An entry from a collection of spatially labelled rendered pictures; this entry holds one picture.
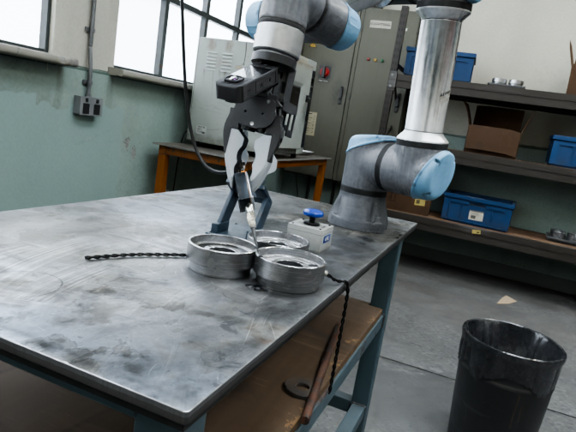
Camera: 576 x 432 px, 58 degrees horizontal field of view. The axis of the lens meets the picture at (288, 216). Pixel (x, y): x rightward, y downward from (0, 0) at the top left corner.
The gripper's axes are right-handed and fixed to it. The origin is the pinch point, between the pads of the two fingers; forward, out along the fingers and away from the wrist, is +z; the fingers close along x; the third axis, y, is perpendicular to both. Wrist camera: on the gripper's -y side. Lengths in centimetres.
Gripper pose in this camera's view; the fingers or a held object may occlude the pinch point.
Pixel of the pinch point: (242, 182)
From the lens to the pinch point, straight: 81.4
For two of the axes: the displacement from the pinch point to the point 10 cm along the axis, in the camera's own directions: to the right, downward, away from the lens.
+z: -2.2, 9.7, 0.7
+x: -9.0, -2.3, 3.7
